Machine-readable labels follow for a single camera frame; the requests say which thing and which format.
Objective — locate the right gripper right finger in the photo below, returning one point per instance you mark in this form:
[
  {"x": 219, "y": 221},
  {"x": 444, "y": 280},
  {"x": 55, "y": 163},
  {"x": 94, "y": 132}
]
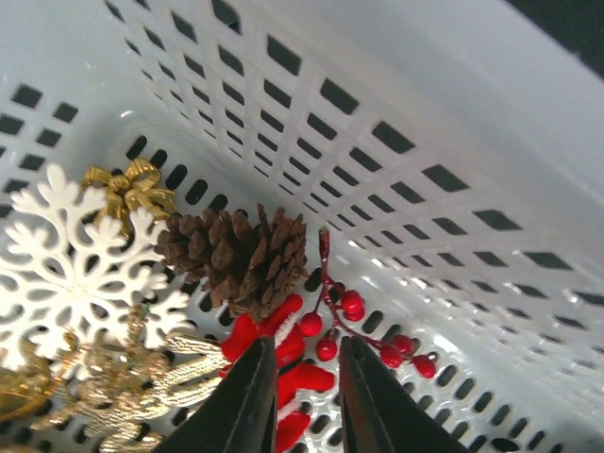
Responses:
[{"x": 378, "y": 416}]

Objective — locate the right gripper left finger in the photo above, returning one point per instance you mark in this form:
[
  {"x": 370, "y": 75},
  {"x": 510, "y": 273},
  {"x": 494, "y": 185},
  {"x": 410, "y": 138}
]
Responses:
[{"x": 241, "y": 414}]

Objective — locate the dark brown pinecone ornament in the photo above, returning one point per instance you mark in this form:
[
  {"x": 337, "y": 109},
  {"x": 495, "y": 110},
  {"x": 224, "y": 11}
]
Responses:
[{"x": 250, "y": 268}]

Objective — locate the white plastic perforated basket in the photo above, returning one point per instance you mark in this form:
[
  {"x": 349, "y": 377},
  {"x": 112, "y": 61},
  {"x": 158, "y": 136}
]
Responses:
[{"x": 453, "y": 150}]

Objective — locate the red santa hat ornament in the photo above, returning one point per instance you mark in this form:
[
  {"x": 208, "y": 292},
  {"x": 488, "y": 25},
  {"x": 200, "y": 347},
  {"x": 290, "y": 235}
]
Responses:
[{"x": 293, "y": 373}]

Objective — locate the red berry sprig ornament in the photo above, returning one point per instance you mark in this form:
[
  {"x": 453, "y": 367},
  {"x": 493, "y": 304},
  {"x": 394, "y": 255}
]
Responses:
[{"x": 336, "y": 305}]

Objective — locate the white snowflake ornament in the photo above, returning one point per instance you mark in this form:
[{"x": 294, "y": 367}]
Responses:
[{"x": 60, "y": 274}]

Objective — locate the gold bow ornament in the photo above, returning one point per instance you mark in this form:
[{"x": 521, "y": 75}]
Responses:
[{"x": 137, "y": 187}]

